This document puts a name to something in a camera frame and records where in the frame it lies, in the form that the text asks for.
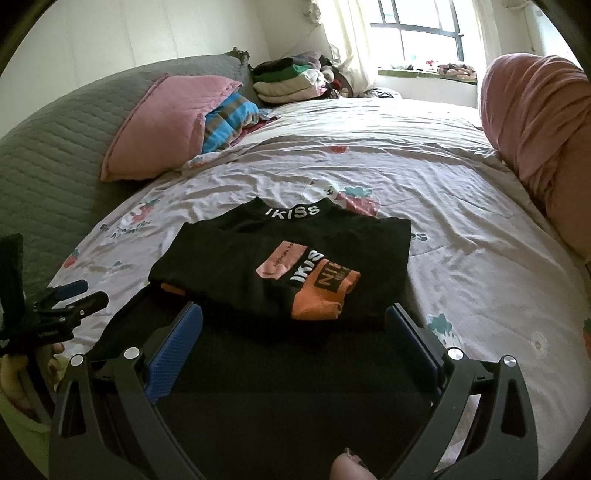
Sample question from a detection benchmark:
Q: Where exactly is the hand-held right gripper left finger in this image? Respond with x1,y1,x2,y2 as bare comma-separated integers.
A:
48,301,208,480

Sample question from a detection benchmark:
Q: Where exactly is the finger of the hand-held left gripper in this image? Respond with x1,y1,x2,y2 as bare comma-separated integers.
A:
34,291,110,324
44,279,88,302

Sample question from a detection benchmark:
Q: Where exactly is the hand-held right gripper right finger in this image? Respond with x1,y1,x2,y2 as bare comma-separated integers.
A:
383,302,539,480

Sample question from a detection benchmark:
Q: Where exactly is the black long-sleeve shirt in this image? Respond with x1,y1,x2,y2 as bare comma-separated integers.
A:
85,196,444,480

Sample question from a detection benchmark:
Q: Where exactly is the pile of folded clothes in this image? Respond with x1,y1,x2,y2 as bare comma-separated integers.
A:
252,53,356,104

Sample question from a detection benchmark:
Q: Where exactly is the person's left hand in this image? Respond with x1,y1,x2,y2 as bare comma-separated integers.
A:
44,342,65,386

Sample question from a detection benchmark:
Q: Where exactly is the person's right hand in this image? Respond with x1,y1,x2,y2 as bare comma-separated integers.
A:
330,450,377,480

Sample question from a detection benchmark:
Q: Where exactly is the green quilted headboard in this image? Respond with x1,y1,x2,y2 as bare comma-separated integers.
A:
0,53,252,296

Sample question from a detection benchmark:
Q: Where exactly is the printed white bed sheet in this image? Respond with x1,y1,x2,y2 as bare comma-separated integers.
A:
48,97,591,480

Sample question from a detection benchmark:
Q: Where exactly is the pink pillow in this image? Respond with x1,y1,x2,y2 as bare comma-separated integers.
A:
100,74,244,182

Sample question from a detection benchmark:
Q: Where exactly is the blue striped cloth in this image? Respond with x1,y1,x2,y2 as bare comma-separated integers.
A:
202,95,260,153

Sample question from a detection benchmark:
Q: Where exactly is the pink rolled duvet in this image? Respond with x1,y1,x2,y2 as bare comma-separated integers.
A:
479,53,591,259

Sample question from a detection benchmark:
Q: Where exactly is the green windowsill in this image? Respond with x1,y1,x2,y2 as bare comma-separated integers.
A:
378,62,478,86

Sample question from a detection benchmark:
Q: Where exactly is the white curtain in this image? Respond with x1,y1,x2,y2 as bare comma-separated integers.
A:
305,0,384,95

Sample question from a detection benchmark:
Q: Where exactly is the window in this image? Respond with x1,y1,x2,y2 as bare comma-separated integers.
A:
376,0,485,65

